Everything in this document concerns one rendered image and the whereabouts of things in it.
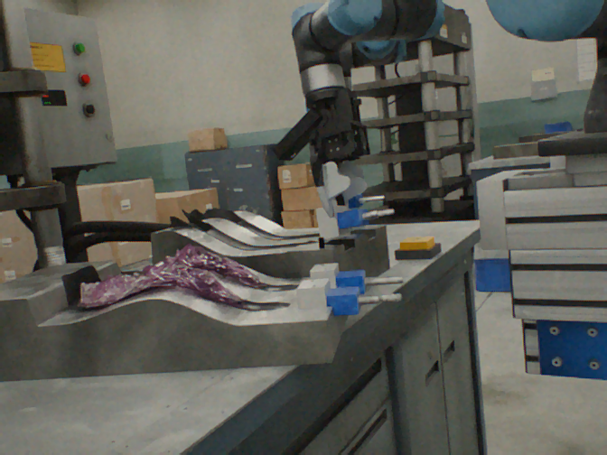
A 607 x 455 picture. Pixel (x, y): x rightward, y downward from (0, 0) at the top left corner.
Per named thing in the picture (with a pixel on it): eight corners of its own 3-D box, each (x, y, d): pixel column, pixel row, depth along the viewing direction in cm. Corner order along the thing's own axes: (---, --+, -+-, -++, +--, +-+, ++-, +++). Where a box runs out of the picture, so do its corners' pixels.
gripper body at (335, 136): (354, 155, 109) (341, 83, 109) (309, 167, 112) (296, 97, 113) (372, 158, 115) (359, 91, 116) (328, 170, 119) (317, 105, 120)
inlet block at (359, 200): (388, 209, 144) (387, 184, 143) (380, 213, 139) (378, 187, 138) (333, 212, 149) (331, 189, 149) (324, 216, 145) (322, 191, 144)
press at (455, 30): (492, 235, 639) (477, 13, 611) (452, 269, 504) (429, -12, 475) (399, 238, 682) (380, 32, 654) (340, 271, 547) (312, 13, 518)
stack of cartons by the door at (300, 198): (356, 226, 812) (349, 158, 801) (345, 230, 784) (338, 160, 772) (294, 229, 851) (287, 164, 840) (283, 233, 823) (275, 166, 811)
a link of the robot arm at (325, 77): (291, 74, 113) (312, 82, 121) (296, 99, 113) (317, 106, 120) (330, 60, 110) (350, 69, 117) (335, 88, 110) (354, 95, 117)
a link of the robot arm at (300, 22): (302, -4, 110) (280, 18, 117) (313, 61, 109) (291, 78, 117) (342, -1, 113) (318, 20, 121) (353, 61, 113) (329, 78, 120)
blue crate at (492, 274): (582, 276, 436) (580, 244, 433) (576, 292, 400) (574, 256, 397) (487, 277, 464) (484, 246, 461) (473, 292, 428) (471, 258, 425)
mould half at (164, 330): (351, 307, 105) (344, 239, 104) (331, 363, 80) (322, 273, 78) (61, 328, 114) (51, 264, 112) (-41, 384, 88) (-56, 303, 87)
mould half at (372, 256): (390, 268, 132) (384, 201, 130) (339, 301, 109) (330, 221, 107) (188, 272, 155) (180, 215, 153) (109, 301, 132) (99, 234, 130)
